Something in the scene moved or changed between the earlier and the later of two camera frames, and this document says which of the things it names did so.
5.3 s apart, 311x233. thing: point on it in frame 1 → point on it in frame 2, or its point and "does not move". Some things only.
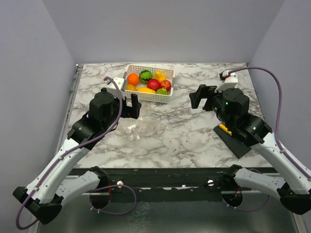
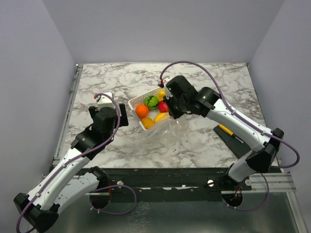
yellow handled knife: (225, 128) does not move
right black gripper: (203, 91) → (174, 114)
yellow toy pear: (160, 75) → (160, 94)
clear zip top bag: (146, 129) → (172, 136)
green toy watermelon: (145, 75) → (151, 102)
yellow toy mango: (146, 90) → (161, 116)
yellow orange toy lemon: (129, 87) → (147, 123)
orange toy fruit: (132, 78) → (142, 110)
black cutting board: (237, 147) does not move
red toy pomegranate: (153, 84) → (163, 107)
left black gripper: (133, 111) → (123, 121)
